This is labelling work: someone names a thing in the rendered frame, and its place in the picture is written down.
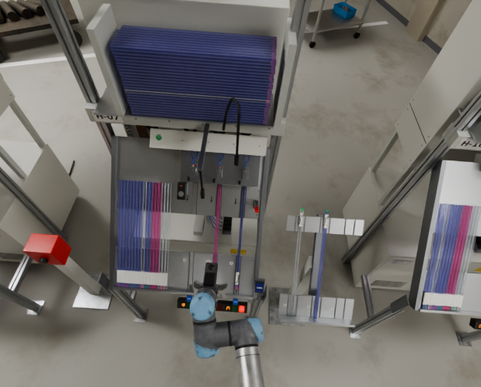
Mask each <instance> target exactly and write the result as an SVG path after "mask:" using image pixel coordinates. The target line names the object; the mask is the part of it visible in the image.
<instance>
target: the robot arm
mask: <svg viewBox="0 0 481 387"><path fill-rule="evenodd" d="M217 268H218V265H217V263H206V266H205V271H204V281H203V282H202V283H200V282H199V281H197V280H196V281H194V282H193V286H194V297H193V299H192V300H191V304H190V313H191V315H192V321H193V328H194V348H195V353H196V355H197V356H198V357H199V358H202V359H208V358H210V357H214V356H216V355H217V354H218V351H219V348H220V347H227V346H234V347H235V355H236V362H237V376H238V383H239V387H264V377H263V373H262V367H261V361H260V352H259V347H258V343H259V342H262V341H263V339H264V334H263V327H262V323H261V321H260V319H258V318H249V319H248V318H245V319H237V320H231V321H223V322H217V320H216V314H215V309H216V307H217V294H221V298H222V299H224V297H225V294H226V290H227V288H228V284H227V283H221V284H216V279H217Z"/></svg>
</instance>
